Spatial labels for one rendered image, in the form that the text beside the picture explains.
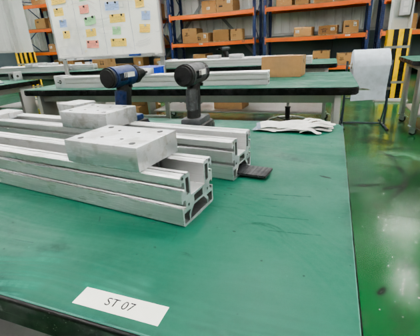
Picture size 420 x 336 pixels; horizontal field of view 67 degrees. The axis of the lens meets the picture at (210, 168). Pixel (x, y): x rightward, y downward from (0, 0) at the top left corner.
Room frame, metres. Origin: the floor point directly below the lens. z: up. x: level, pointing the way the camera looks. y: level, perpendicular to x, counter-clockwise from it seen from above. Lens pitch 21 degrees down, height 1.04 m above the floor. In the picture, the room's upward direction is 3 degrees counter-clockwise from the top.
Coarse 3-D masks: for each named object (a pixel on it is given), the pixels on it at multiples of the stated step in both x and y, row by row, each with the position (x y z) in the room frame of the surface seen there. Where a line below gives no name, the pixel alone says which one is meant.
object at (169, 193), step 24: (0, 144) 0.68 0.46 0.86; (24, 144) 0.72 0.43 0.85; (48, 144) 0.68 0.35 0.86; (0, 168) 0.67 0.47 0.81; (24, 168) 0.61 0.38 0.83; (48, 168) 0.57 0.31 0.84; (72, 168) 0.56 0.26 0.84; (96, 168) 0.51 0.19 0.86; (168, 168) 0.53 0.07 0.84; (192, 168) 0.50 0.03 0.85; (48, 192) 0.58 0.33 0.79; (72, 192) 0.55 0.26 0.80; (96, 192) 0.51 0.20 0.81; (120, 192) 0.49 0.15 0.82; (144, 192) 0.46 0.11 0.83; (168, 192) 0.44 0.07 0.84; (192, 192) 0.46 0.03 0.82; (144, 216) 0.47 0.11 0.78; (168, 216) 0.44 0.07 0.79; (192, 216) 0.45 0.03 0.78
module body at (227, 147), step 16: (0, 128) 0.97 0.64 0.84; (16, 128) 0.95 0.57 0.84; (32, 128) 0.91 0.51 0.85; (48, 128) 0.86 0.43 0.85; (64, 128) 0.83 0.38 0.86; (80, 128) 0.80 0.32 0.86; (160, 128) 0.77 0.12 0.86; (176, 128) 0.74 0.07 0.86; (192, 128) 0.72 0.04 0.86; (208, 128) 0.71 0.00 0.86; (224, 128) 0.70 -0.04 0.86; (192, 144) 0.64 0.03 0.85; (208, 144) 0.62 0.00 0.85; (224, 144) 0.60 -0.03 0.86; (240, 144) 0.66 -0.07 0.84; (224, 160) 0.60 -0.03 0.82; (240, 160) 0.64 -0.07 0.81; (224, 176) 0.60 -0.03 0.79
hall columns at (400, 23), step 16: (16, 0) 8.27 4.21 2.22; (400, 0) 5.44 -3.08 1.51; (16, 16) 8.17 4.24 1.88; (400, 16) 5.42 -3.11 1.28; (16, 32) 8.35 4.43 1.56; (400, 32) 5.28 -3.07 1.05; (16, 48) 8.27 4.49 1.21; (32, 48) 8.38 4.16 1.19; (384, 48) 5.55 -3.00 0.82; (400, 48) 5.27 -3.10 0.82; (400, 64) 5.25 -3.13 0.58; (400, 80) 5.24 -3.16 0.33; (400, 96) 5.23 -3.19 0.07
